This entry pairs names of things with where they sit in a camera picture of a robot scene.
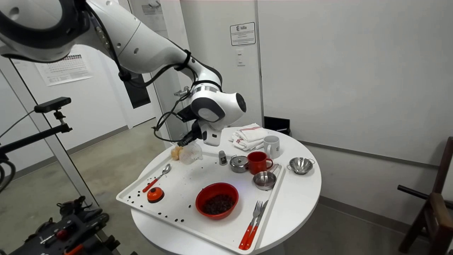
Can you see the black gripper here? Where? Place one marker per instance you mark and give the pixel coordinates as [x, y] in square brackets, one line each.
[198, 129]

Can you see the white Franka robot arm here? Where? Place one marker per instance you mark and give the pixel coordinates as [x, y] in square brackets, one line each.
[141, 43]

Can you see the small steel bowl with lid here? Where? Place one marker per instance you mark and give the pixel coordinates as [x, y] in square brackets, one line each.
[238, 165]

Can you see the red bowl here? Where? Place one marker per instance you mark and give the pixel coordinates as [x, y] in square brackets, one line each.
[204, 196]

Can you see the small open steel bowl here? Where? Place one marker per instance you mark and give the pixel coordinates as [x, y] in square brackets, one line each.
[300, 165]
[265, 180]

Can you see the steel shaker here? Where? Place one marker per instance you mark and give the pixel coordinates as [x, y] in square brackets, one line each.
[222, 158]

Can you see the white cloth with red stripes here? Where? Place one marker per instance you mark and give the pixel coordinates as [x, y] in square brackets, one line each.
[249, 135]

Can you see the white plastic tray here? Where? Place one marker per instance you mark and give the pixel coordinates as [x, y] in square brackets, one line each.
[178, 203]

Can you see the orange lid with black knob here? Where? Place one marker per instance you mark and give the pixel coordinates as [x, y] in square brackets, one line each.
[154, 194]

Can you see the red mug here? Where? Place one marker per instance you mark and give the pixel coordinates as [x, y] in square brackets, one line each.
[256, 163]

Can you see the dark beans pile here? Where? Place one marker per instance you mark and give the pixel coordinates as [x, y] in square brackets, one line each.
[218, 204]

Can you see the grey metal stand pole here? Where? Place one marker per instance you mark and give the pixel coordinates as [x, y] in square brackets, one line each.
[56, 146]

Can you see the black and red tool case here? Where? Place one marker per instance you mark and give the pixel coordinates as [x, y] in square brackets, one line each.
[71, 231]

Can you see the dark wooden chair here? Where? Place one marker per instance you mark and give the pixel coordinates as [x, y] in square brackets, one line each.
[436, 213]

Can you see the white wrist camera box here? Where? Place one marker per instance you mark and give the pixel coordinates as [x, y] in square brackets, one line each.
[212, 136]

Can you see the white wall sign plaque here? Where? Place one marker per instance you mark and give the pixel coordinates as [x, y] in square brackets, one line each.
[242, 34]

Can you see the black stereo camera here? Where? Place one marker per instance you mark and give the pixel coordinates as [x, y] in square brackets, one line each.
[51, 104]

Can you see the white paper sheet on wall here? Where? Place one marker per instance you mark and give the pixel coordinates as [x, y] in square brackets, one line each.
[64, 70]

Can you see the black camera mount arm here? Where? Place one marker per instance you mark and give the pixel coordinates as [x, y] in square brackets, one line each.
[37, 136]

